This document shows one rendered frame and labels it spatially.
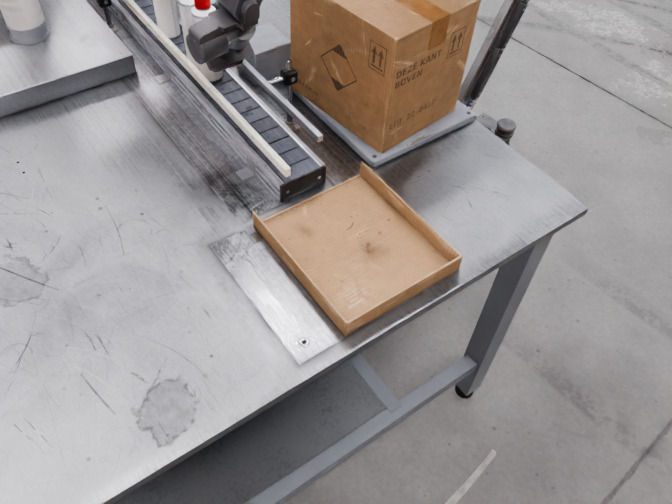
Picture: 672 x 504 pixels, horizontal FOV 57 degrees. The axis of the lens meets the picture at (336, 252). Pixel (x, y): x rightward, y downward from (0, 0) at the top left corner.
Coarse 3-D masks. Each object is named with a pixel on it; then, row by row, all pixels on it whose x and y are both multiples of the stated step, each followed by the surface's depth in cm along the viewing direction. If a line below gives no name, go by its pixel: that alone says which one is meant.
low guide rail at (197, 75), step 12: (132, 0) 154; (156, 36) 147; (168, 48) 144; (180, 60) 140; (192, 72) 137; (204, 84) 134; (216, 96) 131; (228, 108) 129; (240, 120) 127; (252, 132) 124; (264, 144) 122; (276, 156) 120; (288, 168) 118
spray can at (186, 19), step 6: (180, 0) 130; (186, 0) 130; (192, 0) 130; (180, 6) 131; (186, 6) 130; (192, 6) 130; (180, 12) 133; (186, 12) 131; (186, 18) 132; (186, 24) 134; (192, 24) 133; (186, 30) 135; (186, 48) 139; (186, 54) 141; (192, 60) 140; (198, 66) 141
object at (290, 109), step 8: (176, 0) 147; (248, 64) 131; (248, 72) 131; (256, 72) 129; (256, 80) 129; (264, 80) 128; (264, 88) 128; (272, 88) 126; (272, 96) 126; (280, 96) 125; (280, 104) 125; (288, 104) 123; (288, 112) 123; (296, 112) 122; (296, 120) 122; (304, 120) 120; (304, 128) 120; (312, 128) 119; (312, 136) 119; (320, 136) 118
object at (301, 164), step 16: (144, 0) 161; (176, 64) 144; (192, 80) 140; (224, 80) 141; (208, 96) 137; (224, 96) 137; (240, 96) 137; (224, 112) 133; (240, 112) 134; (256, 112) 134; (240, 128) 130; (256, 128) 131; (272, 128) 131; (272, 144) 128; (288, 144) 128; (288, 160) 125; (304, 160) 125; (288, 176) 122
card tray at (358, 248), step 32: (352, 192) 126; (384, 192) 125; (256, 224) 118; (288, 224) 120; (320, 224) 120; (352, 224) 121; (384, 224) 121; (416, 224) 120; (288, 256) 111; (320, 256) 115; (352, 256) 116; (384, 256) 116; (416, 256) 117; (448, 256) 116; (320, 288) 111; (352, 288) 111; (384, 288) 111; (416, 288) 110; (352, 320) 103
